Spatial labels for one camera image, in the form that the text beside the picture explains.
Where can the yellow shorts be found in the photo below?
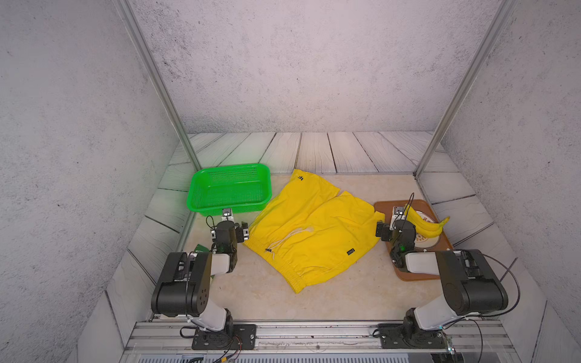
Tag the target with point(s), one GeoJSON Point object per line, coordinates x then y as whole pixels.
{"type": "Point", "coordinates": [313, 231]}

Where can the aluminium front rail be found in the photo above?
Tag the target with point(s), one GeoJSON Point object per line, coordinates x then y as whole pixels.
{"type": "Point", "coordinates": [479, 338]}

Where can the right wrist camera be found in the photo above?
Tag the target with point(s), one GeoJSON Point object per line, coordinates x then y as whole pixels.
{"type": "Point", "coordinates": [398, 212]}

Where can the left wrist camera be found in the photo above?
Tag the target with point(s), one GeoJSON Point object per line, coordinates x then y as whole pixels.
{"type": "Point", "coordinates": [227, 215]}

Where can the green snack bag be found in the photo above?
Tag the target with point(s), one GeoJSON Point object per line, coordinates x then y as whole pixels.
{"type": "Point", "coordinates": [201, 249]}

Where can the green plastic basket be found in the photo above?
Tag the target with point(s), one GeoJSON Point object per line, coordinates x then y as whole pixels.
{"type": "Point", "coordinates": [240, 188]}

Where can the left metal frame post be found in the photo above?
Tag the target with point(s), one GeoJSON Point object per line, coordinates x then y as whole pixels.
{"type": "Point", "coordinates": [138, 39]}

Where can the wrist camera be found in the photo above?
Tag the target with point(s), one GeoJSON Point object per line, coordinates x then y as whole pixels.
{"type": "Point", "coordinates": [398, 212]}
{"type": "Point", "coordinates": [227, 215]}

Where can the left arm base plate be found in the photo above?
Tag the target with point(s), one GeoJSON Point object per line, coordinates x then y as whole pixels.
{"type": "Point", "coordinates": [222, 338]}

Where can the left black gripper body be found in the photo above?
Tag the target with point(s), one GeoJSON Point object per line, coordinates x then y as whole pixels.
{"type": "Point", "coordinates": [238, 235]}

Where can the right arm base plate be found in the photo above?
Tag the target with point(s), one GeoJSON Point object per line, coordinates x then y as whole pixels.
{"type": "Point", "coordinates": [393, 336]}

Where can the patterned round plate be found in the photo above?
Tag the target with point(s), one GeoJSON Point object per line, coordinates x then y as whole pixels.
{"type": "Point", "coordinates": [423, 242]}

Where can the right metal frame post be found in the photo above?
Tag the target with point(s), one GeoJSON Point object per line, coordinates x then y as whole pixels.
{"type": "Point", "coordinates": [483, 51]}

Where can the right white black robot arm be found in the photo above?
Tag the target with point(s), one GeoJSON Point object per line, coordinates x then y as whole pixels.
{"type": "Point", "coordinates": [470, 286]}

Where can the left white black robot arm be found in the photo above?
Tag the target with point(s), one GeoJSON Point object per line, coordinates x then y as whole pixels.
{"type": "Point", "coordinates": [183, 288]}

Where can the metal frame post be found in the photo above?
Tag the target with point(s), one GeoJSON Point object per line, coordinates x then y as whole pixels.
{"type": "Point", "coordinates": [138, 39]}
{"type": "Point", "coordinates": [483, 51]}

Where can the yellow banana bunch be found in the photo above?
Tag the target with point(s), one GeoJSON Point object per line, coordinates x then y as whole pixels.
{"type": "Point", "coordinates": [423, 227]}

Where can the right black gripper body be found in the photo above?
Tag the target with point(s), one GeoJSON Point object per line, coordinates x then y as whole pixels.
{"type": "Point", "coordinates": [387, 235]}

